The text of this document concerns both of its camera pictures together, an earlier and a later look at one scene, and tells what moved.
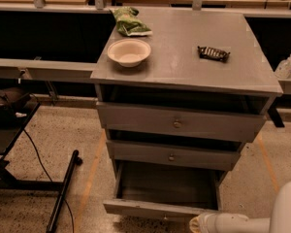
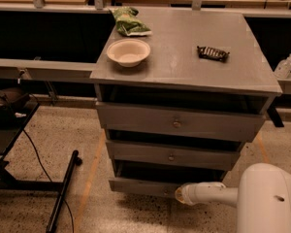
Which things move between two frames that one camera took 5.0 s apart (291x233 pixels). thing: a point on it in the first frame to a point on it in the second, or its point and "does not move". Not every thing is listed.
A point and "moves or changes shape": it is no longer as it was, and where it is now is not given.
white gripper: [215, 223] to [186, 193]
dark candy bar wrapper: [212, 53] does not move
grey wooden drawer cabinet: [181, 105] does not move
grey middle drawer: [196, 154] does not move
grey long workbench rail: [41, 70] does not move
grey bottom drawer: [169, 192] moves or changes shape
